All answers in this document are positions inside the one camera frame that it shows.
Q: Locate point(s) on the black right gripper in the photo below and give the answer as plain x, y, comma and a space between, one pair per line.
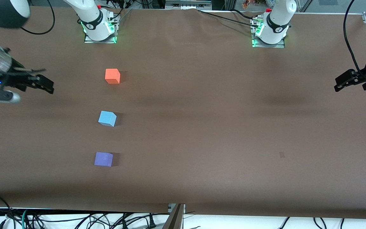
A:
15, 79

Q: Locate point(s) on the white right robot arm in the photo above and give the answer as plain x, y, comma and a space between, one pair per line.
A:
91, 16

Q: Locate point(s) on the blue foam block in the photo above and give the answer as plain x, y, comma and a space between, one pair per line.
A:
106, 118

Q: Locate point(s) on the purple foam block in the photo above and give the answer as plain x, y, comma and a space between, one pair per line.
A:
103, 159

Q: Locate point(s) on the brown table cover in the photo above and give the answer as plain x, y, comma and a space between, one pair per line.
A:
202, 101

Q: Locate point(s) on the aluminium profile post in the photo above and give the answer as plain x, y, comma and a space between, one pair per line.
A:
174, 219

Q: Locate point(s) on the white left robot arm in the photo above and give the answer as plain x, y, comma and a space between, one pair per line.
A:
278, 19

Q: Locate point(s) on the aluminium frame crossbar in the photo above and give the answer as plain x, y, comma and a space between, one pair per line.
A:
187, 4

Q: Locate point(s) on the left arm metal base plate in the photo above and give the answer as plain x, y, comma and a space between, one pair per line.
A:
281, 45

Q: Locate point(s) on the orange foam block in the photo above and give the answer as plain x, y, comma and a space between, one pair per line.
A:
112, 76

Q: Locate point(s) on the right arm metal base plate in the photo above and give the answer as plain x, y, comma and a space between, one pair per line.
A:
89, 39

